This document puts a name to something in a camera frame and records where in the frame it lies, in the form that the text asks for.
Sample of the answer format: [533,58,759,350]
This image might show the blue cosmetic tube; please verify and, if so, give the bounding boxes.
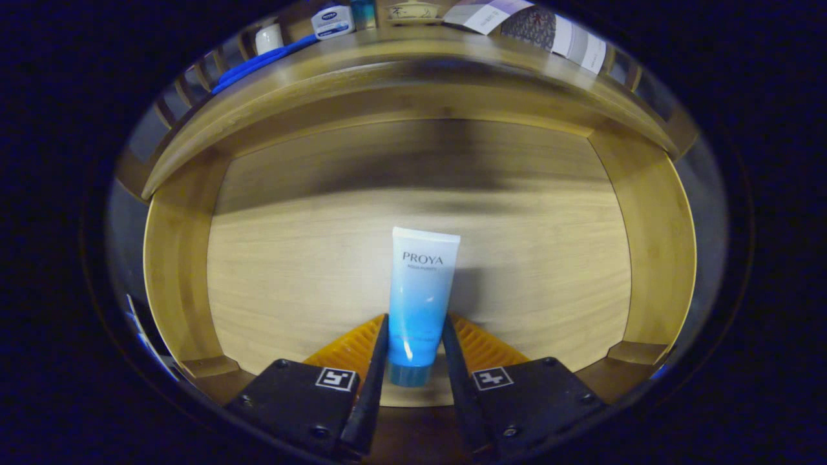
[386,226,462,388]

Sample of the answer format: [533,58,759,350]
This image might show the leaning purple white book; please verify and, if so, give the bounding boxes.
[443,0,537,36]

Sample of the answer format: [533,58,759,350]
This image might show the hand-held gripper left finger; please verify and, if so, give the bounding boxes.
[223,313,390,460]

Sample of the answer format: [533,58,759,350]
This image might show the beige ceramic lidded pot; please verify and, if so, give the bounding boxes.
[386,1,446,26]

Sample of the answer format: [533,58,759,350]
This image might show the blue folded cloth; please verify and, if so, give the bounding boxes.
[212,34,320,96]

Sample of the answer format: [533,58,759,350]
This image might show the white book plain spine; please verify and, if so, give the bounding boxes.
[552,14,592,60]

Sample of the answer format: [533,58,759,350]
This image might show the wooden drawer with black knob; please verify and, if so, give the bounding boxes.
[142,115,697,462]

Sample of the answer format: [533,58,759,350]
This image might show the white lotion bottle blue cap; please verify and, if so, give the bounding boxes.
[311,5,355,41]

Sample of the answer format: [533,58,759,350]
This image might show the white spray bottle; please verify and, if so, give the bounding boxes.
[255,24,285,56]

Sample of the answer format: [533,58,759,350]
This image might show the wooden countertop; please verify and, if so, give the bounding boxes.
[141,26,700,201]

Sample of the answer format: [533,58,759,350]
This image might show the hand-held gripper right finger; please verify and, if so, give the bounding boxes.
[441,313,608,460]

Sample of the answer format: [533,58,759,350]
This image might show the teal bottle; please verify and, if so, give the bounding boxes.
[351,0,377,31]

